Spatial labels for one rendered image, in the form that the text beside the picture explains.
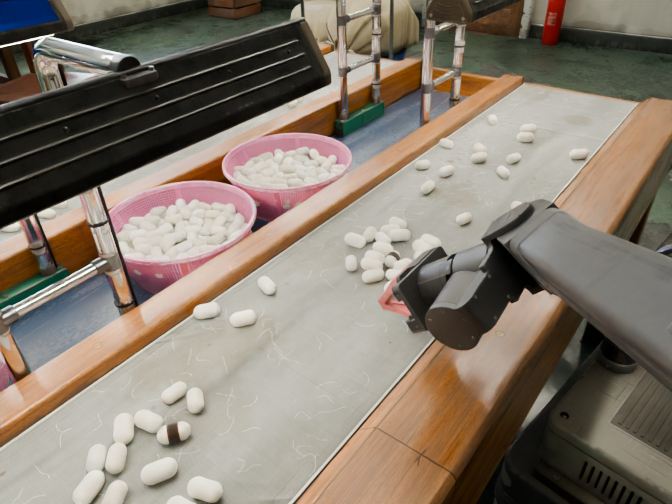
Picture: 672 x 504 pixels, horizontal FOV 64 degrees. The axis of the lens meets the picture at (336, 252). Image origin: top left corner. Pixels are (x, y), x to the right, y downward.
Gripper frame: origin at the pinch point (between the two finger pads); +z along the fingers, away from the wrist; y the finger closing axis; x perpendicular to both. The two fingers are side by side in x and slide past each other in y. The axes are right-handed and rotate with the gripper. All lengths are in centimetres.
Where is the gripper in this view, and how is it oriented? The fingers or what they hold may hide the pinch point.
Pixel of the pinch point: (385, 302)
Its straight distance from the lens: 72.4
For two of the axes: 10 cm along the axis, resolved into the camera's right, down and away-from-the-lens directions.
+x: 5.4, 8.3, 1.0
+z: -5.8, 2.8, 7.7
